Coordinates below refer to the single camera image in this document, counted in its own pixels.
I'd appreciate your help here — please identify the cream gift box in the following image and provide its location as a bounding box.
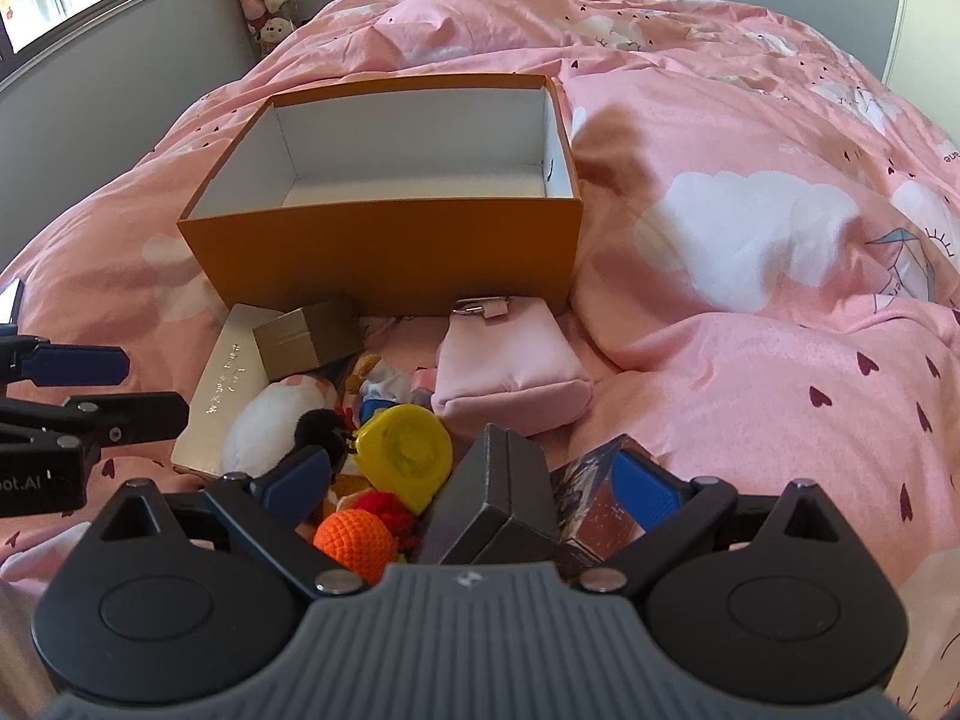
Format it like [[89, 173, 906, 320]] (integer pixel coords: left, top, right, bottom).
[[171, 304, 271, 477]]

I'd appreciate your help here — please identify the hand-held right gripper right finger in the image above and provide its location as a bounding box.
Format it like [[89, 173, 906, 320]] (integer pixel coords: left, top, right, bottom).
[[581, 454, 845, 601]]

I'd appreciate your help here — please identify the orange crochet toy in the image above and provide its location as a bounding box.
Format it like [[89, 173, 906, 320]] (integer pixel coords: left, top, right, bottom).
[[313, 508, 398, 584]]

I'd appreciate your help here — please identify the dark red card box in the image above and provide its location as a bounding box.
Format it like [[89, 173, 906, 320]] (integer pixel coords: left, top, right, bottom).
[[551, 435, 646, 578]]

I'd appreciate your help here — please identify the pink printed duvet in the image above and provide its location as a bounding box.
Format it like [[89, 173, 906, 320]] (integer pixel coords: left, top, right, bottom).
[[0, 0, 960, 720]]

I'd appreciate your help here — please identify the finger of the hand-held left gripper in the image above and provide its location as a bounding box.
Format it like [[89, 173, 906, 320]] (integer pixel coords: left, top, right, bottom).
[[0, 326, 128, 391], [0, 392, 190, 458]]

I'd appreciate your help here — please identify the orange cardboard box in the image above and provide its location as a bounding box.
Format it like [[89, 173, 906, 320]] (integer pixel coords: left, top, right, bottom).
[[176, 73, 584, 316]]

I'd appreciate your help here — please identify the yellow plastic toy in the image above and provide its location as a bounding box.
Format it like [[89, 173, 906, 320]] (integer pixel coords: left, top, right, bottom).
[[352, 403, 453, 515]]

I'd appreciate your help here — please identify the small brown cardboard box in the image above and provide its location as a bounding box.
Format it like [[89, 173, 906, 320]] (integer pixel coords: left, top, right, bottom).
[[253, 298, 365, 383]]

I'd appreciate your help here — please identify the red crochet toy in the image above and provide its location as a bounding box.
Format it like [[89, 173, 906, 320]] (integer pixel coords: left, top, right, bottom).
[[352, 491, 417, 533]]

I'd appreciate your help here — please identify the white door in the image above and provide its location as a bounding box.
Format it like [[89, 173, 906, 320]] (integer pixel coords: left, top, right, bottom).
[[881, 0, 960, 113]]

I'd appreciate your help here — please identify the small cartoon figurine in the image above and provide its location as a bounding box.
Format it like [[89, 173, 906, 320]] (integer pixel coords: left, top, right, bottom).
[[341, 352, 436, 421]]

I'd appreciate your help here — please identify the white plush toy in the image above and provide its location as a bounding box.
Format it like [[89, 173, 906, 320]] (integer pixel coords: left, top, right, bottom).
[[221, 375, 342, 477]]

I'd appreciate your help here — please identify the dark grey box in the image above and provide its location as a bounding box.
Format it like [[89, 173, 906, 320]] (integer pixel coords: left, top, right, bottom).
[[409, 424, 560, 567]]

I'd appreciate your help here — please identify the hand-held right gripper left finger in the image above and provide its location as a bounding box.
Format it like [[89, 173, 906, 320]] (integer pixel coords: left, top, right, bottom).
[[94, 446, 368, 601]]

